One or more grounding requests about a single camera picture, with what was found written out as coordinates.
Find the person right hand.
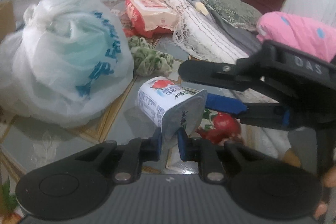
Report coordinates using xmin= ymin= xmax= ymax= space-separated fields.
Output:
xmin=281 ymin=148 xmax=336 ymax=220

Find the orange wet wipes pack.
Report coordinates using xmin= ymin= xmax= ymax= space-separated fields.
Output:
xmin=125 ymin=0 xmax=179 ymax=38

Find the green floral pillow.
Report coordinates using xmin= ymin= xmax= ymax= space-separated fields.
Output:
xmin=201 ymin=0 xmax=262 ymax=32

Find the pink blanket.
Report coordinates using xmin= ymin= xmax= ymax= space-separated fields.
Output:
xmin=256 ymin=11 xmax=335 ymax=64

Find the brown cardboard box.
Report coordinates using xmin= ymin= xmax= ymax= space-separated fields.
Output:
xmin=0 ymin=1 xmax=16 ymax=42

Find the green white scrunched cloth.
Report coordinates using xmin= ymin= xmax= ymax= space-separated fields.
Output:
xmin=127 ymin=36 xmax=174 ymax=77

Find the white plastic shopping bag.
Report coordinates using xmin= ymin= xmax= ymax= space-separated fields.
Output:
xmin=1 ymin=0 xmax=133 ymax=128

